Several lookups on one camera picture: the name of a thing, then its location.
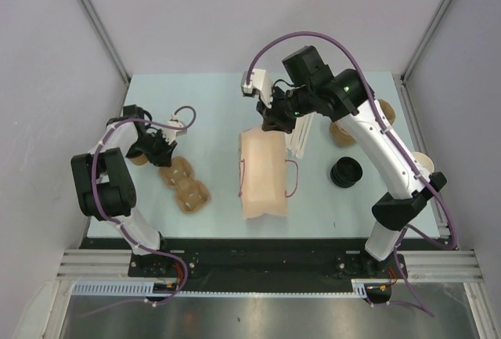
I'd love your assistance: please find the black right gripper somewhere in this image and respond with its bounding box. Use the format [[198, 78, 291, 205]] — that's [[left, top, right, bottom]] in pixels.
[[256, 84, 315, 135]]

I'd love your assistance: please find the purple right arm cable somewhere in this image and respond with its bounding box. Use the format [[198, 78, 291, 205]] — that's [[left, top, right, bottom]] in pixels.
[[246, 31, 459, 316]]

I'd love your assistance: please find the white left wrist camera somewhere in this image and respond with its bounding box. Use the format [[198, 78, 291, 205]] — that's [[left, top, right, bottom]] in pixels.
[[161, 114, 188, 145]]

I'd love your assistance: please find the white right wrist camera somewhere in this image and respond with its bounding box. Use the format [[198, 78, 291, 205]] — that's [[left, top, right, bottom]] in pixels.
[[240, 68, 273, 108]]

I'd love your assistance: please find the left aluminium frame post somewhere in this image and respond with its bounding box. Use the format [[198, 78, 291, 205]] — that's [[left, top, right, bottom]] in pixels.
[[58, 0, 132, 84]]

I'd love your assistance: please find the brown paper cup stack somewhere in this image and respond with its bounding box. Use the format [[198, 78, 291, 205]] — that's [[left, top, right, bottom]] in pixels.
[[412, 151, 435, 174]]

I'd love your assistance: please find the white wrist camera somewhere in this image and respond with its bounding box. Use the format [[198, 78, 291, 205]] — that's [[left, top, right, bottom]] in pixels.
[[161, 114, 188, 145], [240, 68, 273, 108]]

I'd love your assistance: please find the pink paper gift bag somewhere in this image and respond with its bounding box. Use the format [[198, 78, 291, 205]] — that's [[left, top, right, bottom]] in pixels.
[[239, 126, 290, 219]]

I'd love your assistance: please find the aluminium frame post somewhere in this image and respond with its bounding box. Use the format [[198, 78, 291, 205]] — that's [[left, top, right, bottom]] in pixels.
[[58, 0, 132, 84], [401, 0, 474, 84]]

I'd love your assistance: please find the brown pulp cup carrier stack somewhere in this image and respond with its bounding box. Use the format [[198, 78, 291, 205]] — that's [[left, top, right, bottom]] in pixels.
[[330, 99, 396, 147]]

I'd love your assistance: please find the right aluminium frame post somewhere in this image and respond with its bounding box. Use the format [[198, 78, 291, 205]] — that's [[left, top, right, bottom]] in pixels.
[[401, 0, 474, 84]]

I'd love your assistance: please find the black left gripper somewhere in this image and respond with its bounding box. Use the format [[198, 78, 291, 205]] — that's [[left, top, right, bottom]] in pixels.
[[132, 129, 178, 168]]

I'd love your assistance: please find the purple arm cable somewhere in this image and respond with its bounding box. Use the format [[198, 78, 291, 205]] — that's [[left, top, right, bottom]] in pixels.
[[74, 106, 196, 319], [246, 31, 459, 316]]

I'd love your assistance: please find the black cup lid stack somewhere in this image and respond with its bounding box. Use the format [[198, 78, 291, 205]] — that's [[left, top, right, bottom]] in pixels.
[[330, 157, 363, 189]]

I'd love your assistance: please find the white wrapped straws bundle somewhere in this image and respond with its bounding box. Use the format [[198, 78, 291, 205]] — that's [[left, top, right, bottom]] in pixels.
[[285, 114, 314, 159]]

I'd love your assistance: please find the single brown pulp cup carrier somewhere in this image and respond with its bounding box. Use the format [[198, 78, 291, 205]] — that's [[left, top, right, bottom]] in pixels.
[[159, 156, 211, 215]]

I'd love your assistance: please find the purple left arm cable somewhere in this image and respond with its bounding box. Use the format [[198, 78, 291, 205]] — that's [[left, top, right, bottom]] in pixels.
[[74, 106, 196, 319]]

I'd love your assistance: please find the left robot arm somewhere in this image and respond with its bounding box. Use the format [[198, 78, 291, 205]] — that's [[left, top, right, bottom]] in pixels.
[[70, 105, 177, 276]]

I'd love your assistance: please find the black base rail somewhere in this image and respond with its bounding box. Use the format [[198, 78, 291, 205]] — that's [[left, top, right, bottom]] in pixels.
[[78, 238, 453, 295]]

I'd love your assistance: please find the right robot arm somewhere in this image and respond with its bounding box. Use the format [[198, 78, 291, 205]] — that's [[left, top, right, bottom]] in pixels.
[[241, 45, 447, 277]]

